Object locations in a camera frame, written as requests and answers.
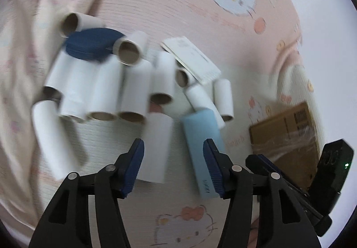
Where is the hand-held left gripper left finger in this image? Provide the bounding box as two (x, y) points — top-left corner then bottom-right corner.
(29, 139), (145, 248)

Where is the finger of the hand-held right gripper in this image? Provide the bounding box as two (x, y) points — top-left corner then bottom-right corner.
(245, 154), (310, 202)

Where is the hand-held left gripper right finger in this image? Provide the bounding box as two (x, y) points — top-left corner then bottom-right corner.
(203, 139), (321, 248)

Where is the long white cardboard tube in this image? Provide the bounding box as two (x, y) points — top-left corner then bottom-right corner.
(137, 111), (174, 184)

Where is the brown cardboard box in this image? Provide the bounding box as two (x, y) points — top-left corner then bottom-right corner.
(249, 101), (321, 193)

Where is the slim light blue box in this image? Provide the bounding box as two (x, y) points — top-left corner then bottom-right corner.
(181, 109), (225, 200)

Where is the pile of white paper tubes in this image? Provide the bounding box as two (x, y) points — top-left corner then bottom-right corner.
(32, 12), (235, 182)

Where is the dark blue oval case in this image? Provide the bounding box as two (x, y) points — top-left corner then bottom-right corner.
(65, 28), (127, 63)

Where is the cream printed cloth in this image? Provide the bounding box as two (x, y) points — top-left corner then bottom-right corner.
(0, 0), (104, 237)

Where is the pink cartoon printed blanket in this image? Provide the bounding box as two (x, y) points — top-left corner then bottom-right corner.
(0, 0), (346, 248)

